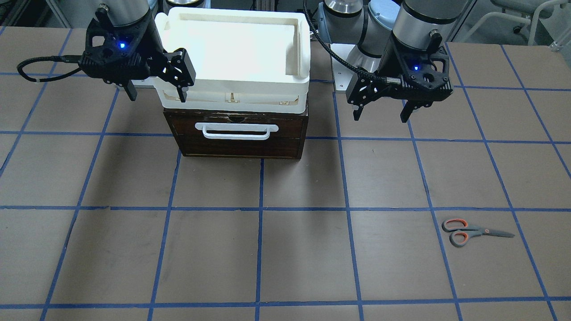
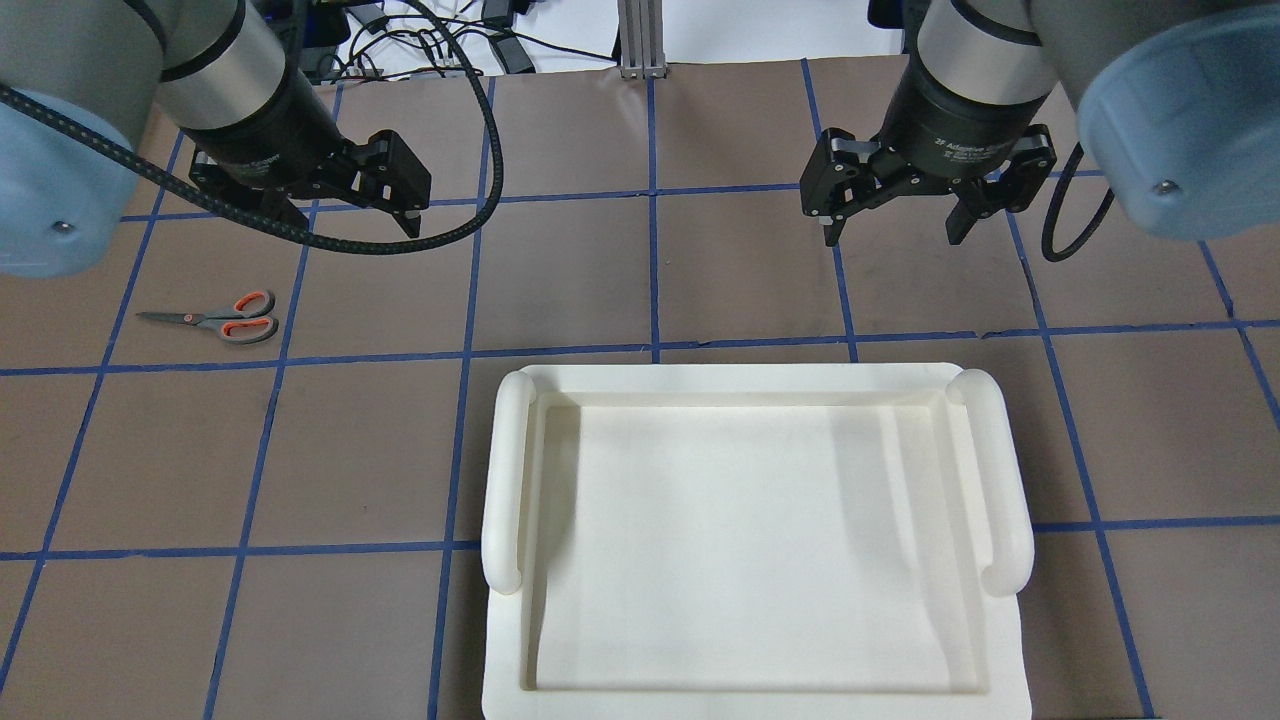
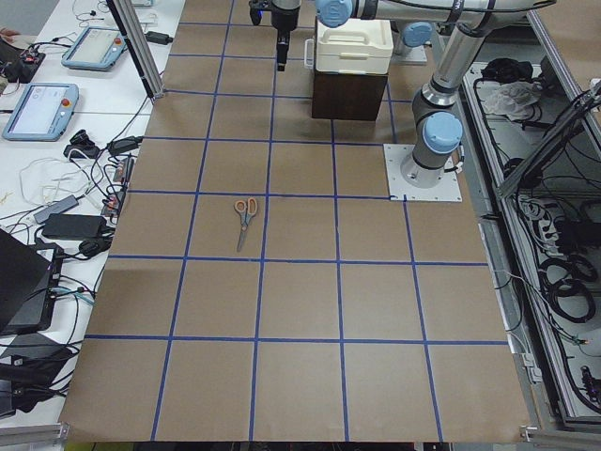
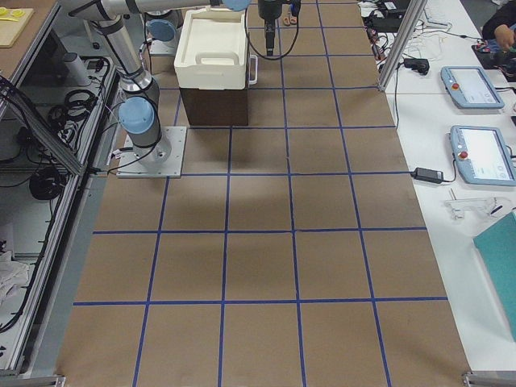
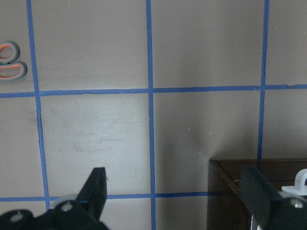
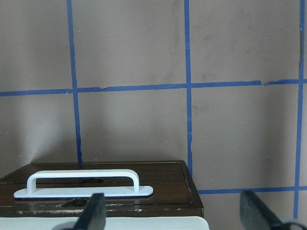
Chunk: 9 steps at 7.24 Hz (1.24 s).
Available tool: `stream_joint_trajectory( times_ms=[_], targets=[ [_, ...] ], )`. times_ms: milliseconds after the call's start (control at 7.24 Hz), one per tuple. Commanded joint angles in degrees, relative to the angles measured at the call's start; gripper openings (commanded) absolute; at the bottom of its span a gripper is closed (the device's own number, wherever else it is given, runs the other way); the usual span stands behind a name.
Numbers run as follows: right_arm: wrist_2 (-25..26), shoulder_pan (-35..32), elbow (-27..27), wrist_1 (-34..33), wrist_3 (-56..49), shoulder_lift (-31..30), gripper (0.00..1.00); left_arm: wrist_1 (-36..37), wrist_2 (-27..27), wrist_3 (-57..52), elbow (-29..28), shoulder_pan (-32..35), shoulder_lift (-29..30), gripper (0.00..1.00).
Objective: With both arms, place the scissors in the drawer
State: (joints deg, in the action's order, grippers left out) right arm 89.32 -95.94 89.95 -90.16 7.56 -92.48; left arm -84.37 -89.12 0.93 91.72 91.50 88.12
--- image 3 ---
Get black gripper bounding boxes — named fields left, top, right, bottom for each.
left=270, top=0, right=301, bottom=71

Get white drawer handle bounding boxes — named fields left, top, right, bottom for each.
left=303, top=39, right=315, bottom=70

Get grey orange scissors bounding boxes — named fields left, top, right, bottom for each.
left=234, top=197, right=258, bottom=252

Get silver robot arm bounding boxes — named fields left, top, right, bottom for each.
left=316, top=1, right=534, bottom=171

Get dark wooden drawer cabinet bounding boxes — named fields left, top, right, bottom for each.
left=311, top=70, right=388, bottom=121

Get cream plastic tray lid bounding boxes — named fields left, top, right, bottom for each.
left=314, top=19, right=393, bottom=75

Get small black power brick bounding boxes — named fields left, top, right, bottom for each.
left=145, top=31, right=173, bottom=45

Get upper blue teach pendant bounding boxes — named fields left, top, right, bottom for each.
left=61, top=26, right=126, bottom=71

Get blue teach pendant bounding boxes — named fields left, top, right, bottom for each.
left=2, top=83, right=79, bottom=142
left=61, top=26, right=126, bottom=71

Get white crumpled cloth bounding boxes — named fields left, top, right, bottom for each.
left=483, top=82, right=541, bottom=120

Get lower blue teach pendant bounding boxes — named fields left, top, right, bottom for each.
left=2, top=83, right=79, bottom=142

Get black power adapter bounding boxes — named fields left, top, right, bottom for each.
left=41, top=213, right=107, bottom=240

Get black laptop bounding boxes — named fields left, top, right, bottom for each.
left=1, top=231, right=63, bottom=335

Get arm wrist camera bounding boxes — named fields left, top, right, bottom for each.
left=249, top=0, right=271, bottom=26

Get aluminium frame post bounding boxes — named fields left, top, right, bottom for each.
left=107, top=0, right=164, bottom=101

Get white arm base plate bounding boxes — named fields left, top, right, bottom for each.
left=383, top=144, right=462, bottom=202

